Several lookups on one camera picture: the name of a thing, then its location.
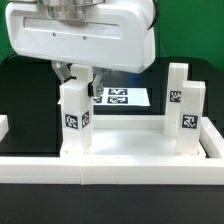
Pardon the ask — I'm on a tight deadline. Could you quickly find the white front fence wall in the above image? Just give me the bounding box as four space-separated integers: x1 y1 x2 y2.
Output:
0 157 224 185

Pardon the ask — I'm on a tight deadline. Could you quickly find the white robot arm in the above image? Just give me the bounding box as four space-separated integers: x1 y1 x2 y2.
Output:
5 0 158 96

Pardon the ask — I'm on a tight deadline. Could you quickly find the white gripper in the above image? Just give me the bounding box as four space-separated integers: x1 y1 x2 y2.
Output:
5 0 156 97

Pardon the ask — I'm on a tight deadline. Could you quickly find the white marker plate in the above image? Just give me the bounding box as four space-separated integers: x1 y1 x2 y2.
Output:
57 87 152 108

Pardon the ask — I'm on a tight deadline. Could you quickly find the white desk top tray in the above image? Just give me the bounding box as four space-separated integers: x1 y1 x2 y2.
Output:
59 115 206 159

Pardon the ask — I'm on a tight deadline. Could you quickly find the white left fence piece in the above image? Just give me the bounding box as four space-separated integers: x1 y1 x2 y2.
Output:
0 115 9 142

